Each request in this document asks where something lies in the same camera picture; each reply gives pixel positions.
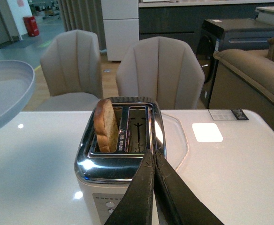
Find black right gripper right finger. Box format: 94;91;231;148
154;151;223;225

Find red fire cabinet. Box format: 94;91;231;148
23;15;39;37

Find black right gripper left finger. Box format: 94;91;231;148
105;150;155;225

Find transparent table mat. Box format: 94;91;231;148
162;113;189;172

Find white chrome toaster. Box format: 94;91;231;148
74;97;166;225

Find beige chair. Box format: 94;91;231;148
36;30;103;111
116;37;205;110

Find grey round plate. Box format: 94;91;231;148
0;60;36;129

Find beige sofa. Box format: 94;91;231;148
209;37;274;130

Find white pillar cabinet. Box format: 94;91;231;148
101;0;139;61

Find beige chair right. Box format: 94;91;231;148
116;37;205;110

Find beige chair left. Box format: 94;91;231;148
36;30;103;111

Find dark kitchen counter cabinet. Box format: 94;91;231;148
138;1;274;54

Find black white label sticker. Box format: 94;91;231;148
208;109;248;120

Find brown bread slice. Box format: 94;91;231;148
93;98;119;153

